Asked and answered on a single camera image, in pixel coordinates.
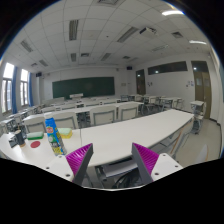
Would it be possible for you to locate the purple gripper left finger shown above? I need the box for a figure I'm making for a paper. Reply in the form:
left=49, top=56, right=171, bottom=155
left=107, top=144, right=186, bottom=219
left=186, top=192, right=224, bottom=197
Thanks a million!
left=66, top=143, right=93, bottom=186

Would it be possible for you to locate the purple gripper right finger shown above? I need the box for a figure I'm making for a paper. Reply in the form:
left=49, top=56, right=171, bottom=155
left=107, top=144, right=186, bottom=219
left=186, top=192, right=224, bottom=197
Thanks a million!
left=132, top=143, right=159, bottom=184

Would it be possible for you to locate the yellow green sponge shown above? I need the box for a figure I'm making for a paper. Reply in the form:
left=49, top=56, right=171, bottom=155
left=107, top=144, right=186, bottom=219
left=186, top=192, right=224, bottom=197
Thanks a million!
left=58, top=128, right=72, bottom=139

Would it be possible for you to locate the white chair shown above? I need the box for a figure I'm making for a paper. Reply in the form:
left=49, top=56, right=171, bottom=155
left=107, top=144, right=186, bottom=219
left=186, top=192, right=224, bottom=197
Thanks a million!
left=23, top=117, right=46, bottom=133
left=118, top=103, right=138, bottom=121
left=89, top=105, right=116, bottom=126
left=53, top=112, right=79, bottom=130

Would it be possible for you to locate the white chair left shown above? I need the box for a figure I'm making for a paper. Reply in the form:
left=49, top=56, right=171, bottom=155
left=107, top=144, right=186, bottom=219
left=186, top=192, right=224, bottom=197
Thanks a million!
left=23, top=117, right=46, bottom=133

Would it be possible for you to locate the dark cup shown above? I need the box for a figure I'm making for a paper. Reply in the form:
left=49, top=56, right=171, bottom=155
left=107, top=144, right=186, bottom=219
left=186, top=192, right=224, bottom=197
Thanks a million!
left=15, top=130, right=26, bottom=147

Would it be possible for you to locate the small desk by door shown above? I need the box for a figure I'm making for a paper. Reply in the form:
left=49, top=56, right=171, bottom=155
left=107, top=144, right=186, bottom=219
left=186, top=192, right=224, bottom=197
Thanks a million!
left=190, top=100, right=206, bottom=134

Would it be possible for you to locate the green chalkboard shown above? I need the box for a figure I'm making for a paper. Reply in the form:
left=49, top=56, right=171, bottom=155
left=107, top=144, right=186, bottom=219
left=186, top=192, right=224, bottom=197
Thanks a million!
left=52, top=77, right=115, bottom=99

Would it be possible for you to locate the brown door far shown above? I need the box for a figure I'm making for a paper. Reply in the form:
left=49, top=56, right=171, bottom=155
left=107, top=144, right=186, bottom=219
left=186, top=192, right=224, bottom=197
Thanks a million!
left=136, top=69, right=146, bottom=95

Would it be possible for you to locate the brown door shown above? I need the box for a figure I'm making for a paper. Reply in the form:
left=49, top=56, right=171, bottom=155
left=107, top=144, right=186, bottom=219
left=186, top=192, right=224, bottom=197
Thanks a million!
left=136, top=69, right=146, bottom=95
left=191, top=61, right=212, bottom=119

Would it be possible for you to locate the brown door right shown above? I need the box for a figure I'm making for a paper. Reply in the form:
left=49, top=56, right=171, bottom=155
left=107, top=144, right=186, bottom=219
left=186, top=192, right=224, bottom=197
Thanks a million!
left=191, top=61, right=212, bottom=119

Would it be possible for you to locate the blue curtain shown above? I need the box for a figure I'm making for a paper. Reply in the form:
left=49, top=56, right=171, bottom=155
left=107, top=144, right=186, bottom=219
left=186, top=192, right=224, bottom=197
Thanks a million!
left=11, top=66, right=18, bottom=114

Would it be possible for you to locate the ceiling projector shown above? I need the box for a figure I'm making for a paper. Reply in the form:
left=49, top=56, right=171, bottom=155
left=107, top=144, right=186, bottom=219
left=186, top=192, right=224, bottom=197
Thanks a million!
left=139, top=27, right=157, bottom=37

